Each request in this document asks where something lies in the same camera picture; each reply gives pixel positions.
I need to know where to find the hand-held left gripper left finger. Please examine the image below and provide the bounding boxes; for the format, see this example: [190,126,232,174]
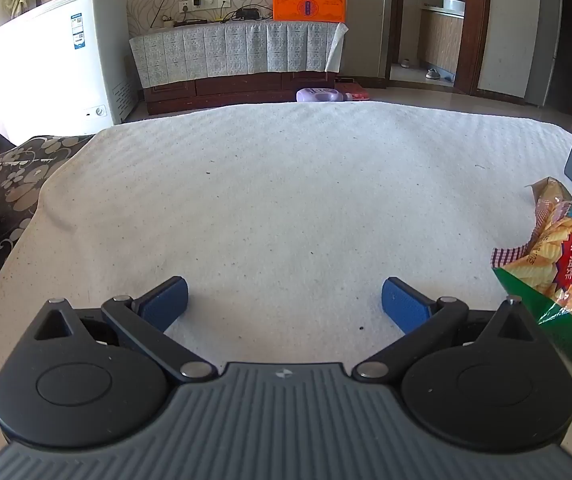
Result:
[18,276,218,383]

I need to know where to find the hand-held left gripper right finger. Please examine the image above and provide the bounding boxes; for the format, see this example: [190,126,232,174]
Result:
[352,276,554,382]

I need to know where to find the large green chip bag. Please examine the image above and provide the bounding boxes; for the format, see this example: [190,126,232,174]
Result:
[491,199,572,387]

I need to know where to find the clear gold-topped snack bag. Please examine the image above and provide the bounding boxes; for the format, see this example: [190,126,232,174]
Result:
[526,176,572,256]

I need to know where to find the patterned dark cushion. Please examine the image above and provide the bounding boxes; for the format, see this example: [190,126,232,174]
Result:
[0,119,95,323]

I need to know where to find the purple detergent bottle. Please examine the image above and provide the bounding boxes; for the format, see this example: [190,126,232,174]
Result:
[296,87,353,104]

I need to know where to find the cabinet with white cloth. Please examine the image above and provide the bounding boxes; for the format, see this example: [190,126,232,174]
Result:
[128,21,350,92]

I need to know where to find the white chest freezer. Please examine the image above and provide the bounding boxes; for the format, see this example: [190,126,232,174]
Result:
[0,0,135,144]

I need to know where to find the wooden kitchen cabinet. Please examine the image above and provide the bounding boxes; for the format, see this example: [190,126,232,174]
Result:
[418,5,467,77]

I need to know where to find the grey refrigerator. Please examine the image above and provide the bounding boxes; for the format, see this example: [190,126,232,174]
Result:
[525,0,565,107]

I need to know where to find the white wall socket strip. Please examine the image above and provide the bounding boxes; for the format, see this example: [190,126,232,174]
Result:
[179,0,232,14]

